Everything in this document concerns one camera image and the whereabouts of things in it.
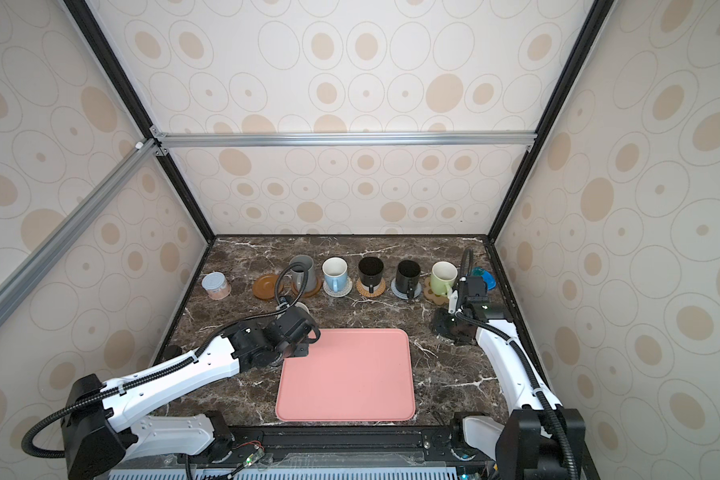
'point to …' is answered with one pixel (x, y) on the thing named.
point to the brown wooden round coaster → (264, 286)
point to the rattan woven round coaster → (377, 290)
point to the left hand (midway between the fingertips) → (311, 338)
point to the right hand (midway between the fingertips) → (440, 325)
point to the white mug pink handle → (299, 310)
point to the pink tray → (349, 375)
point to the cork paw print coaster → (431, 296)
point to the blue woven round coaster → (404, 295)
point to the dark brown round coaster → (308, 294)
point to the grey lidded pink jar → (217, 286)
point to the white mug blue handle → (334, 270)
